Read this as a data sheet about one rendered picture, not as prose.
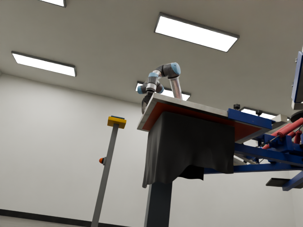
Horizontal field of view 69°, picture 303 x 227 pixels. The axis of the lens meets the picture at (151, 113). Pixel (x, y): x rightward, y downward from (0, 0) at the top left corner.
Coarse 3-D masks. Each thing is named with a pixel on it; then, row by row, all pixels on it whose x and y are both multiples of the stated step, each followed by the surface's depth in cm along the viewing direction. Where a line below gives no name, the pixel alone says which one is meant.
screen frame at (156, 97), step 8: (152, 96) 132; (160, 96) 131; (168, 96) 133; (152, 104) 138; (176, 104) 133; (184, 104) 133; (192, 104) 134; (200, 104) 136; (144, 112) 154; (200, 112) 137; (208, 112) 135; (216, 112) 136; (224, 112) 137; (144, 120) 163; (232, 120) 140; (264, 128) 143; (248, 136) 159
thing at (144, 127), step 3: (147, 120) 162; (150, 120) 161; (153, 120) 160; (156, 120) 159; (147, 123) 167; (150, 123) 166; (153, 123) 165; (144, 126) 173; (147, 126) 172; (150, 126) 171; (144, 129) 179; (147, 129) 178; (150, 129) 177
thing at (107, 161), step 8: (112, 120) 156; (120, 120) 157; (112, 136) 156; (112, 144) 154; (112, 152) 151; (104, 160) 148; (104, 168) 146; (104, 176) 144; (104, 184) 142; (104, 192) 140; (96, 200) 138; (96, 208) 136; (96, 216) 134; (96, 224) 133
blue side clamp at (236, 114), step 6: (228, 114) 137; (234, 114) 137; (240, 114) 138; (246, 114) 139; (252, 114) 140; (240, 120) 137; (246, 120) 138; (252, 120) 139; (258, 120) 140; (264, 120) 141; (270, 120) 142; (258, 126) 139; (264, 126) 139; (270, 126) 140
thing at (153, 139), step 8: (160, 120) 139; (152, 128) 159; (160, 128) 135; (152, 136) 154; (160, 136) 130; (152, 144) 147; (160, 144) 128; (152, 152) 142; (160, 152) 126; (152, 160) 139; (160, 160) 124; (152, 168) 137; (144, 176) 156; (152, 176) 135; (144, 184) 153
